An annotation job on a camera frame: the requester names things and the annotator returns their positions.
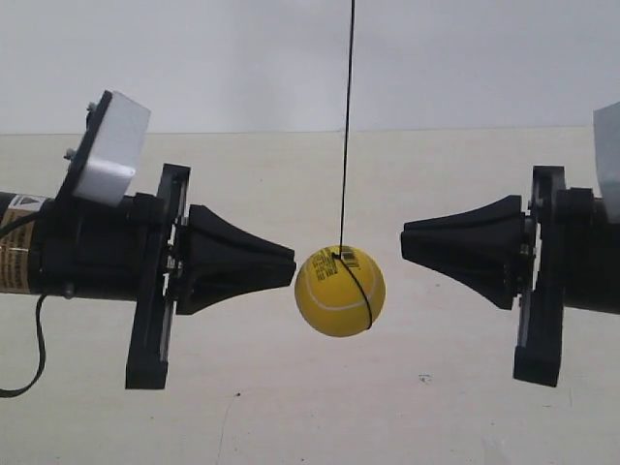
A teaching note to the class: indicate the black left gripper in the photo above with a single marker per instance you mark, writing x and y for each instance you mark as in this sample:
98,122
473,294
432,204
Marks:
212,244

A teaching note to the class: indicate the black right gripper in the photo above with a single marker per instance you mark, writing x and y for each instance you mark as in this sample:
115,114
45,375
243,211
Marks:
494,231

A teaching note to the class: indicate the yellow tennis ball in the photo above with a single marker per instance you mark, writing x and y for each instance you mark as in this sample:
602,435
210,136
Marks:
340,291

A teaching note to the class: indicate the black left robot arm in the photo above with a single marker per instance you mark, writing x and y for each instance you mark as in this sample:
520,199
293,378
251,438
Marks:
82,249

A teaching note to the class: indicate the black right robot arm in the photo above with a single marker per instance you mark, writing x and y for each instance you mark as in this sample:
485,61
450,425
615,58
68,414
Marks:
592,274

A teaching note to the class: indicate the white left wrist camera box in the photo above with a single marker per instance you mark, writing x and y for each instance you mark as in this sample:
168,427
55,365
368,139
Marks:
105,162

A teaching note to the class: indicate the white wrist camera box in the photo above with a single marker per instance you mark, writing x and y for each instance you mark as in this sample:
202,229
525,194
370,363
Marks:
606,145
105,162

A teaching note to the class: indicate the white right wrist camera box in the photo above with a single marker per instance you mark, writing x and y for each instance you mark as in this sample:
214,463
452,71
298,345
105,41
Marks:
606,145

